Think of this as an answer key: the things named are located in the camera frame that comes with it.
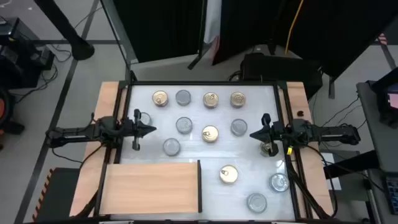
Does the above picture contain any black stand with round base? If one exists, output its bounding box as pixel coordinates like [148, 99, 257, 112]
[33, 0, 96, 62]

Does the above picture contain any black crossbar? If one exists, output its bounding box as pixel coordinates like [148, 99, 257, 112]
[323, 150, 386, 180]

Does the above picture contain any grey side table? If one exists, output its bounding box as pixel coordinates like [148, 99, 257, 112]
[356, 80, 398, 175]

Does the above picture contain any black equipment rack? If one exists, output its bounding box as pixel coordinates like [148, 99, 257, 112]
[0, 17, 56, 90]

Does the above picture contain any red white striped marker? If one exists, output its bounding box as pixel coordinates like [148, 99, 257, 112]
[376, 32, 389, 46]

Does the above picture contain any white floor plate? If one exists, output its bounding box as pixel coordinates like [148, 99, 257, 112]
[320, 152, 343, 191]

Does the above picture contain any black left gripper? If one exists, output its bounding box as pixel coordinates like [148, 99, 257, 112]
[119, 108, 157, 152]

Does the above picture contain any black cable bundle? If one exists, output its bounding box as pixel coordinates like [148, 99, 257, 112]
[284, 146, 340, 220]

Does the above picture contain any black aluminium table frame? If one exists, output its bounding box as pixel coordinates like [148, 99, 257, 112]
[93, 79, 315, 222]

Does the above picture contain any wooden shelf board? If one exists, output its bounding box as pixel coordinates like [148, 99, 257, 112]
[99, 162, 200, 215]

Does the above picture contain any gold salmon can blue label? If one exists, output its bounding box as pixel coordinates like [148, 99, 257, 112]
[202, 91, 220, 110]
[229, 91, 248, 109]
[259, 141, 271, 157]
[219, 164, 239, 185]
[201, 124, 220, 144]
[151, 90, 170, 108]

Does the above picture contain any silver tuna can green label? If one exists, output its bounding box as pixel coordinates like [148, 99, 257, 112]
[230, 118, 249, 137]
[175, 89, 192, 107]
[162, 138, 182, 157]

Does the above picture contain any orange and black device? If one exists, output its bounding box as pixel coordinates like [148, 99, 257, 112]
[0, 86, 26, 151]

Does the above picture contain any grey metal post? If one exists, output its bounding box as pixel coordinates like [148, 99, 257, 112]
[99, 0, 138, 81]

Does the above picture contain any black equipment case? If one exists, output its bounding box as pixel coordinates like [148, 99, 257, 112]
[241, 52, 324, 100]

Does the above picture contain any teal can silver pull-tab lid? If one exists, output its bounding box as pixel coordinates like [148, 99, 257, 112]
[246, 192, 268, 214]
[175, 116, 193, 135]
[139, 111, 153, 127]
[269, 172, 290, 193]

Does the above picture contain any yellow cable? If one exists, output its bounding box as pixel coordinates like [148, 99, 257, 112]
[284, 0, 305, 56]

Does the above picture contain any black monitor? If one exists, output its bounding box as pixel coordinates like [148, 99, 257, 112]
[371, 67, 398, 130]

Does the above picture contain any black mat with orange stripes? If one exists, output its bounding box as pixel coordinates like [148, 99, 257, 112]
[30, 167, 81, 223]

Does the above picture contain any black keyboard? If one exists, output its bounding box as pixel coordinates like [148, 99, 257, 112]
[384, 175, 398, 215]

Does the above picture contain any white curtain with pink hem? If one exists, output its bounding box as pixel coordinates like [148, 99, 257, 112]
[203, 0, 222, 46]

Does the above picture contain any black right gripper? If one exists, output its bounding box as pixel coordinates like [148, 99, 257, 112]
[250, 113, 289, 157]

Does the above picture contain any black curtain stand foot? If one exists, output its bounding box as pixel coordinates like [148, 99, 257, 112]
[187, 40, 214, 70]

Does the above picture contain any black curtain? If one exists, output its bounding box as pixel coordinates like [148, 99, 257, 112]
[213, 0, 398, 78]
[112, 0, 208, 63]

